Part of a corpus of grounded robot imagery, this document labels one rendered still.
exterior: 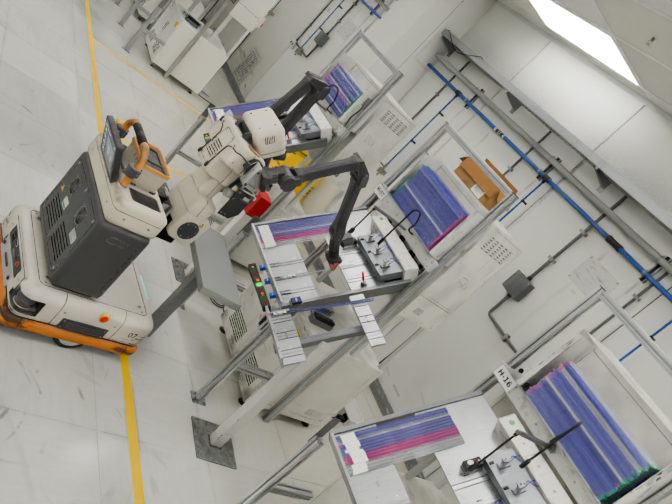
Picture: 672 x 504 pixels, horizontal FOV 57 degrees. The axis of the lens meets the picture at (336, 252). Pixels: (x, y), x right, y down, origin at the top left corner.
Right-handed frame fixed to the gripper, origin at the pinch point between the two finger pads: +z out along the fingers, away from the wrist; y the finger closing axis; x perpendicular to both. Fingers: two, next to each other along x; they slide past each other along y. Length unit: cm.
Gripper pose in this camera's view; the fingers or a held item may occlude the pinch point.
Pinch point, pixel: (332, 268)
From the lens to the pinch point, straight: 337.0
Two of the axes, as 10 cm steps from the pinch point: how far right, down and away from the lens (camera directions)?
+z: -0.6, 7.7, 6.4
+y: -3.2, -6.2, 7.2
